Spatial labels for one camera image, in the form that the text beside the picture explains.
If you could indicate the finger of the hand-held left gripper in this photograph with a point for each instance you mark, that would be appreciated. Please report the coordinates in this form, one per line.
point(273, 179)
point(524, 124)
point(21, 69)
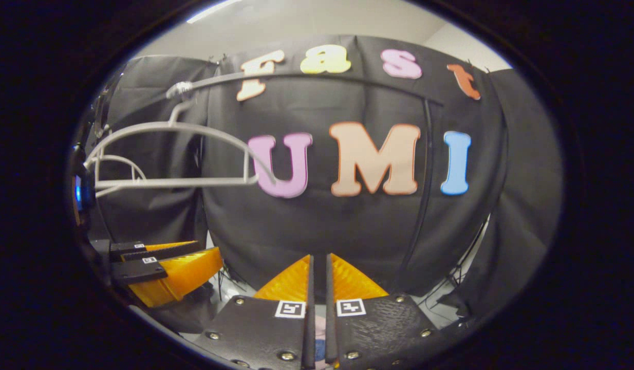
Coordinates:
point(142, 251)
point(137, 271)

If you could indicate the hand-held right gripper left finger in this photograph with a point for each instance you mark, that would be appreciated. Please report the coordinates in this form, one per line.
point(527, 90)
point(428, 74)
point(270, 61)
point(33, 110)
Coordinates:
point(310, 334)

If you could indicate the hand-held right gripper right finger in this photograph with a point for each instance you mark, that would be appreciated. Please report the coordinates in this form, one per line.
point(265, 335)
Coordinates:
point(330, 334)

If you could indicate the white plastic clothes hanger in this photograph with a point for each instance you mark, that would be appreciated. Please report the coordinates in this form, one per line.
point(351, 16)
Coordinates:
point(124, 158)
point(168, 181)

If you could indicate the black clothes rack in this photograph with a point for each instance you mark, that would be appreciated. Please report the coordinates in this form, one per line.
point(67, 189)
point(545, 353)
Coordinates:
point(427, 180)

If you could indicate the black backdrop cloth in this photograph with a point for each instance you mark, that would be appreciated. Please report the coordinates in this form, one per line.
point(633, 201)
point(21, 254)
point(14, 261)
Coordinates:
point(317, 226)

